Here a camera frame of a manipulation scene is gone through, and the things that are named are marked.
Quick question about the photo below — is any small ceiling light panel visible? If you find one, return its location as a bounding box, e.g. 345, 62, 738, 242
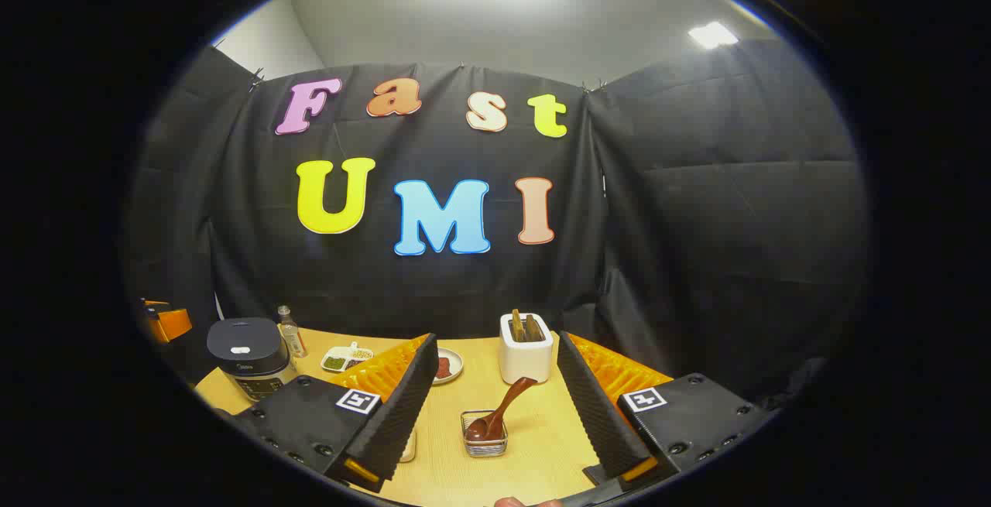
688, 21, 740, 50

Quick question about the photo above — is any metal wire basket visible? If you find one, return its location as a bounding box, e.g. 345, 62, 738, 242
460, 409, 509, 458

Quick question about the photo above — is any small clear glass bottle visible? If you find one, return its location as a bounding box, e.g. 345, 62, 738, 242
277, 305, 308, 359

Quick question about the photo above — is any dark brown wooden spoon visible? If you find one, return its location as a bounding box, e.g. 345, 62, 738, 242
465, 376, 539, 442

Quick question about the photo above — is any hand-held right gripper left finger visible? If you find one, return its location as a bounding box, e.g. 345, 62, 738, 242
232, 333, 440, 494

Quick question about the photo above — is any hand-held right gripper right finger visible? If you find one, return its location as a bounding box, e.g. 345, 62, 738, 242
556, 331, 775, 492

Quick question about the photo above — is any white divided bean dish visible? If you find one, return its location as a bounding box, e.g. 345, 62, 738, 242
321, 341, 375, 373

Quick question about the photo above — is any dark grey rice cooker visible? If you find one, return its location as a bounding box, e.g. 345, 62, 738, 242
206, 317, 299, 403

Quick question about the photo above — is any round white plate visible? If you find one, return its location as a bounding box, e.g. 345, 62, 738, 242
434, 348, 465, 386

